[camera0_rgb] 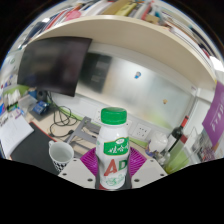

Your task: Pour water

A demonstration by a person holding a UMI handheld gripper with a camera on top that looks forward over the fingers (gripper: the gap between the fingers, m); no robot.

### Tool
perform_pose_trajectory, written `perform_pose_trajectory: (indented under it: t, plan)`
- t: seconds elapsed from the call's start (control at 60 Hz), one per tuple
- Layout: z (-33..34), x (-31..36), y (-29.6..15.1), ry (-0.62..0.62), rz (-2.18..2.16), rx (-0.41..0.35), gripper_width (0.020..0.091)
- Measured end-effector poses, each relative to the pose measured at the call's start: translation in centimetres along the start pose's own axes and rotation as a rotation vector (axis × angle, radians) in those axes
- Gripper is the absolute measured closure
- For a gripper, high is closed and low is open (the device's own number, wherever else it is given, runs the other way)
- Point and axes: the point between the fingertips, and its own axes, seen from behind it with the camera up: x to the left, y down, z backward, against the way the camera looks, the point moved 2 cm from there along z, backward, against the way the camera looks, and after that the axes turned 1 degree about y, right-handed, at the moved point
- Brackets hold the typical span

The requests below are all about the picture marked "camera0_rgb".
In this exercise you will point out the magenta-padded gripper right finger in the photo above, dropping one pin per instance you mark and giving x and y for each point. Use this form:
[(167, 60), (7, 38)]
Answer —
[(138, 163)]

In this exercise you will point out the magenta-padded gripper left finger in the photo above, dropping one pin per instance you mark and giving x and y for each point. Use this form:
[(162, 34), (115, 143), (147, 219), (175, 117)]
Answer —
[(88, 163)]

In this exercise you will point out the white green-capped drink bottle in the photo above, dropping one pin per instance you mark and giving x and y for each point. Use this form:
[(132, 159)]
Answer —
[(112, 146)]

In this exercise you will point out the black-white checkered mug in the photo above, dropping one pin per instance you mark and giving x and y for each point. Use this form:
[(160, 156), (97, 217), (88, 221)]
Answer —
[(61, 155)]

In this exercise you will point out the white ceramic teapot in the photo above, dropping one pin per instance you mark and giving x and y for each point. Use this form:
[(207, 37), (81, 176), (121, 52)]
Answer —
[(157, 142)]

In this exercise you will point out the grey metal laptop stand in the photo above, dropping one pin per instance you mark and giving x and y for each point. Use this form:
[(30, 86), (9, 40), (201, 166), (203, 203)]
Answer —
[(83, 130)]

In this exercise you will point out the green glass vase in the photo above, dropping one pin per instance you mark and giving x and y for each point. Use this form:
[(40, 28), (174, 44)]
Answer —
[(176, 160)]

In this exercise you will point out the dark wine bottle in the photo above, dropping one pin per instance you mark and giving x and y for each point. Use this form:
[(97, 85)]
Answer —
[(178, 133)]

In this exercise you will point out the black desk mat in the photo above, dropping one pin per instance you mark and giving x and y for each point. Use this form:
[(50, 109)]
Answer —
[(33, 146)]

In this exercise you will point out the small blue device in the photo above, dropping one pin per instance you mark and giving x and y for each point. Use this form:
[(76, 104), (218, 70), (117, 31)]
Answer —
[(40, 107)]

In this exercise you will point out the purple pennant flag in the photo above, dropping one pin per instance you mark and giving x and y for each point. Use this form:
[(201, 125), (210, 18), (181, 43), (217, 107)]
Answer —
[(215, 116)]

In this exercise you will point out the black computer monitor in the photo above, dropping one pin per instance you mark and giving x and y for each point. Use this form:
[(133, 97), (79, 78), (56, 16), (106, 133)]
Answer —
[(53, 63)]

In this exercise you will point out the shelf unit with books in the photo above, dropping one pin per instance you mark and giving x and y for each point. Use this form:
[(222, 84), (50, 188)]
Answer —
[(133, 31)]

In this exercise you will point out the white wall socket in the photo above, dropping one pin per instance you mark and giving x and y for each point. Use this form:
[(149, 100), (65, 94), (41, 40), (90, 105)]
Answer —
[(142, 130)]

